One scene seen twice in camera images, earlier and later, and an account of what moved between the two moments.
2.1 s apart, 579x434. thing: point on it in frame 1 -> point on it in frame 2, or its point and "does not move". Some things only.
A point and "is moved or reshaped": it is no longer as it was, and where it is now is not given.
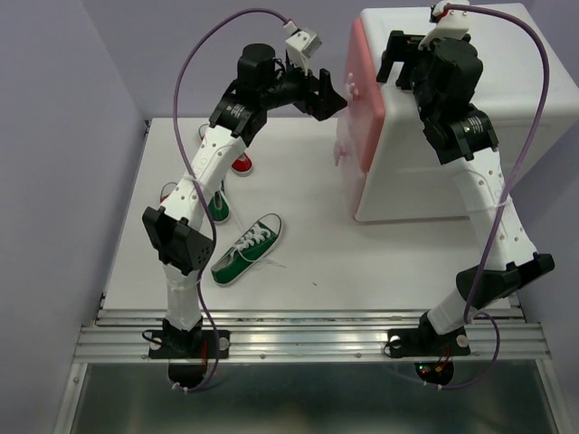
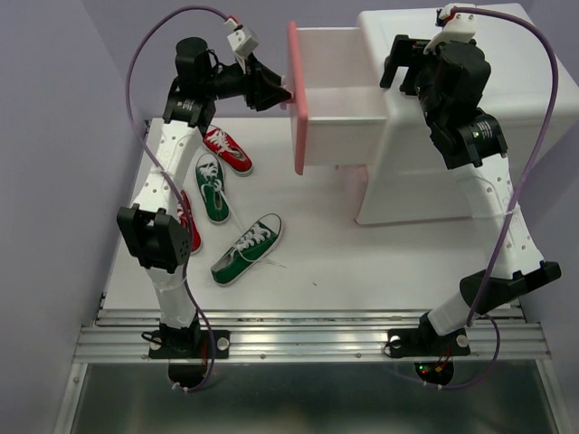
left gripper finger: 330,101 -> 264,85
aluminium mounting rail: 123,334 does not move
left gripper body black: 292,86 -> 227,81
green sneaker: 251,249 does not move
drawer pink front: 366,111 is moved or reshaped
